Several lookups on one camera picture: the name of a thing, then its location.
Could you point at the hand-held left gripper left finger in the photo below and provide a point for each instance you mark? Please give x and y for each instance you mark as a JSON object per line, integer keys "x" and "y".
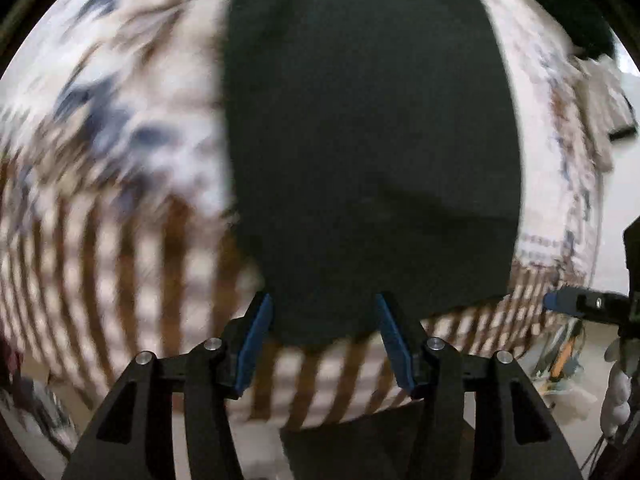
{"x": 252, "y": 345}

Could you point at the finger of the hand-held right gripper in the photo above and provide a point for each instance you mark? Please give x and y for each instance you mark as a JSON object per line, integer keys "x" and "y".
{"x": 575, "y": 302}

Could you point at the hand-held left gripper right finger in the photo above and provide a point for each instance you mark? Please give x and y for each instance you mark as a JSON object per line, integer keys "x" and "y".
{"x": 397, "y": 347}

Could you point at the dark striped sweater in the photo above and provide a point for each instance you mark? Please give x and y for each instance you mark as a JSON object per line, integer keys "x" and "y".
{"x": 370, "y": 150}

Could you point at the folded white clothes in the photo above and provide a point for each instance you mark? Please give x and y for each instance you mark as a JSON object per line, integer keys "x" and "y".
{"x": 607, "y": 105}

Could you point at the person's right hand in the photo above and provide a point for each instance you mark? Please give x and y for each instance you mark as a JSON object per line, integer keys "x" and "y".
{"x": 617, "y": 395}

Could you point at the colourful floor clutter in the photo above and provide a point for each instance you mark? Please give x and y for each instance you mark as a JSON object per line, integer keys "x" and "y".
{"x": 562, "y": 365}

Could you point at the person's dark trousers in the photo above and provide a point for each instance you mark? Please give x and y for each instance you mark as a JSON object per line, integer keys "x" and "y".
{"x": 360, "y": 445}

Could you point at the folded black garment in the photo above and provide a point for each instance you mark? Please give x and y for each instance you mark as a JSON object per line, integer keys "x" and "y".
{"x": 624, "y": 133}

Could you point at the floral checked quilt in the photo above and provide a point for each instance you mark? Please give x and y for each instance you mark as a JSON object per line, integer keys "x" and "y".
{"x": 125, "y": 160}

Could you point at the teal plush blanket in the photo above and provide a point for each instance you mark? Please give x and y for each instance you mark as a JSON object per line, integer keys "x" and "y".
{"x": 575, "y": 5}

